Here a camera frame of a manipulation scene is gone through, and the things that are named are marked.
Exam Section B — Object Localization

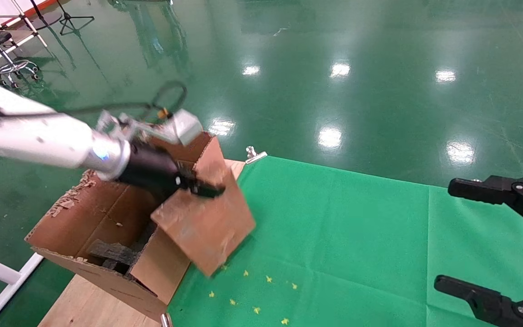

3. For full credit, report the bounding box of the black foam block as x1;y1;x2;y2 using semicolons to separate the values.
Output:
88;223;158;275

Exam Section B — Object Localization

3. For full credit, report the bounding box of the large open brown carton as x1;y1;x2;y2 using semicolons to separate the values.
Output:
25;132;226;321

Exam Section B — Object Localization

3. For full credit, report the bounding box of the green table cloth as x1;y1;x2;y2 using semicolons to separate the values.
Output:
166;155;523;327

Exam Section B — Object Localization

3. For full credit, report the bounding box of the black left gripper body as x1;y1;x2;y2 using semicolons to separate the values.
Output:
118;143;197;198

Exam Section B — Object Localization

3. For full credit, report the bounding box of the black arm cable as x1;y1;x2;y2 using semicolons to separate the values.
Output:
0;81;188;123

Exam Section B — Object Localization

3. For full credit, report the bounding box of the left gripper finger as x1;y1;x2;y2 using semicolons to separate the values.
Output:
192;179;225;199

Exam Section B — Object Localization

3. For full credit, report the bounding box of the black tripod stand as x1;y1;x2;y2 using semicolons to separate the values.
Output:
56;0;95;36

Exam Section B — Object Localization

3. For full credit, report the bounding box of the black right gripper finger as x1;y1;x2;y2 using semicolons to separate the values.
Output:
448;173;523;238
434;275;523;327

